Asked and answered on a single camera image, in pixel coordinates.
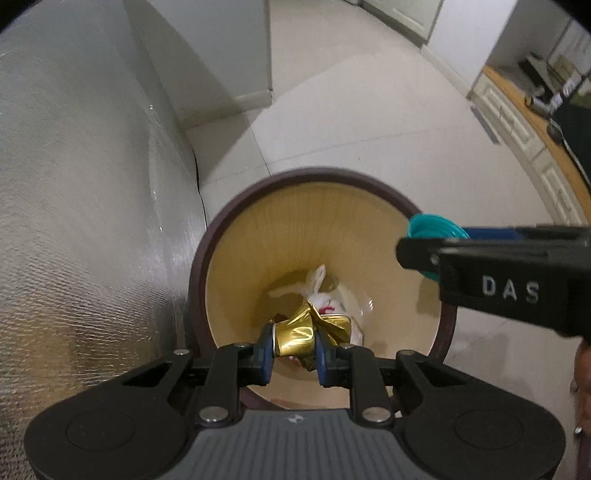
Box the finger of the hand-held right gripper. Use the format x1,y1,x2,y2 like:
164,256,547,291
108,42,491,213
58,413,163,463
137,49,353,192
396,231,591,278
462,224,591,239

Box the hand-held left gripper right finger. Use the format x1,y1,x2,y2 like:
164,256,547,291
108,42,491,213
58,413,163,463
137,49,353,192
316,325,467,424

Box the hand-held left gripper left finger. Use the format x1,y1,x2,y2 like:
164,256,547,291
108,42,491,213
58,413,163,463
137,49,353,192
121,323,278,424

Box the teal plastic cup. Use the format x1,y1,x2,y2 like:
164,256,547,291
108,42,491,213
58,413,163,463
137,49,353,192
406,212,471,282

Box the crushed gold drink can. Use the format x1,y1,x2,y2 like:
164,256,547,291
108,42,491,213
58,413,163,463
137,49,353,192
270,300,354,372

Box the white plastic bag red print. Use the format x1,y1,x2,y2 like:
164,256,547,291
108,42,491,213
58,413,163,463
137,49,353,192
272,264,370,344

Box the yellow bin with brown rim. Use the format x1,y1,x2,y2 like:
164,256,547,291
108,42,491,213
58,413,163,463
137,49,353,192
187,167,458,409

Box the person's right forearm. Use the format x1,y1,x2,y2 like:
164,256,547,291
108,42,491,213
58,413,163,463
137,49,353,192
571,344,591,437

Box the wooden top bench cabinet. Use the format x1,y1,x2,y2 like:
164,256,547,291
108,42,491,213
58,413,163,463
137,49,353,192
468,65,591,241

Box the silver foil table cover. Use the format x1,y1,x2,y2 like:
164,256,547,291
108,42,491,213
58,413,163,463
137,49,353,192
0,0,208,462

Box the white lower kitchen cabinets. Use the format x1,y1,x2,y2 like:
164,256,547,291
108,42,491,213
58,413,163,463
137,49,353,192
358,0,445,44

